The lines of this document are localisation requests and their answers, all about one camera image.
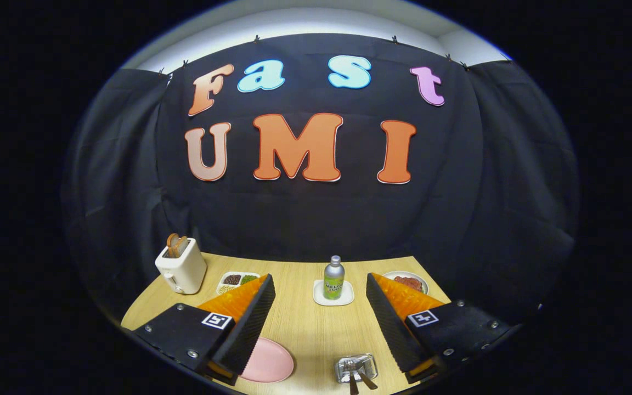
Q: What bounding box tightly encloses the metal wire cutlery basket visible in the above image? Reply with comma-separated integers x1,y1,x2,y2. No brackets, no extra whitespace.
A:
334,353,379,384

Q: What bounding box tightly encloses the square white coaster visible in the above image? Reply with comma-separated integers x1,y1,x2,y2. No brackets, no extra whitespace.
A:
313,280,355,307

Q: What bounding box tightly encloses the wooden handle metal fork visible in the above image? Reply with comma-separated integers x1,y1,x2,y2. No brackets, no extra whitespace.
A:
346,359,360,395

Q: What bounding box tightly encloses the cream white toaster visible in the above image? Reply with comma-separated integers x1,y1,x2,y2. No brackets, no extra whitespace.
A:
155,237,207,295

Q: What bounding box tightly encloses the white bowl of food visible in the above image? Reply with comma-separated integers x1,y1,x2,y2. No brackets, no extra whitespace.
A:
382,270,429,295

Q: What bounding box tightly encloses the white divided snack dish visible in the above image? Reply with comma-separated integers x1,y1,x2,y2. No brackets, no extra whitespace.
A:
216,271,262,296

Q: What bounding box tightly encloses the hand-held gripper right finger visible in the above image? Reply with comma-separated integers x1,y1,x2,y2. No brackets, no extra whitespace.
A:
365,273,514,385

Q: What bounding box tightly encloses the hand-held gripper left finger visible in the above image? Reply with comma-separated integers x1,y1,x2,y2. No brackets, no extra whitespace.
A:
132,273,276,386

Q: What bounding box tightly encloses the wooden handle metal spoon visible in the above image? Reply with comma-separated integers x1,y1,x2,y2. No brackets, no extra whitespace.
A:
357,359,379,391

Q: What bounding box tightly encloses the green label soda bottle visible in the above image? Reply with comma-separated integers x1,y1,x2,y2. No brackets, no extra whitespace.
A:
323,255,346,300

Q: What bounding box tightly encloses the pink round plate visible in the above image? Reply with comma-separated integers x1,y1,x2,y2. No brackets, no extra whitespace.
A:
239,337,295,383

